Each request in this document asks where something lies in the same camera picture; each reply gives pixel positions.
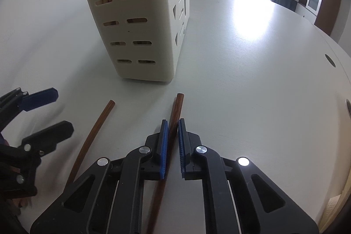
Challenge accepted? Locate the dark brown chopstick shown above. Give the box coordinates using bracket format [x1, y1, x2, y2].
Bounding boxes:
[65, 100, 115, 188]

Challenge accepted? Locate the person left hand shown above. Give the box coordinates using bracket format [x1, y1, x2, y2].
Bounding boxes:
[1, 197, 32, 222]

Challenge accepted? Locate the cardboard box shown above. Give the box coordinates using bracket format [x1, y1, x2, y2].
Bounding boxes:
[318, 194, 341, 232]

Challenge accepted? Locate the white slotted utensil holder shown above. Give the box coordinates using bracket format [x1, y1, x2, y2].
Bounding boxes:
[87, 0, 190, 82]

